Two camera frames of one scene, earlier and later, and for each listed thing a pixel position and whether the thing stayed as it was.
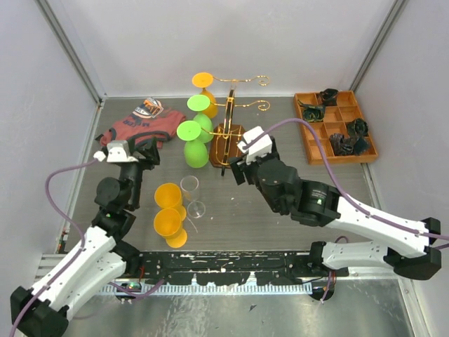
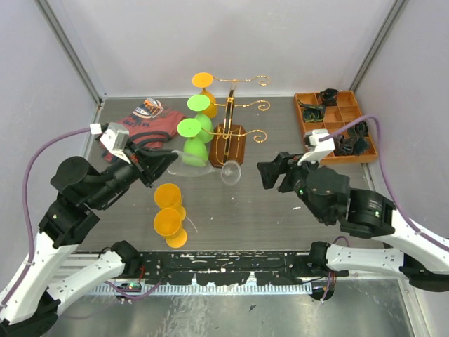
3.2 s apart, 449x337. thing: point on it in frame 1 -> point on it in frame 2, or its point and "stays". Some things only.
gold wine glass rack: x=222 y=149 stays
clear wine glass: x=189 y=186 -> x=190 y=165
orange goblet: x=204 y=80 stays
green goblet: x=196 y=151 stays
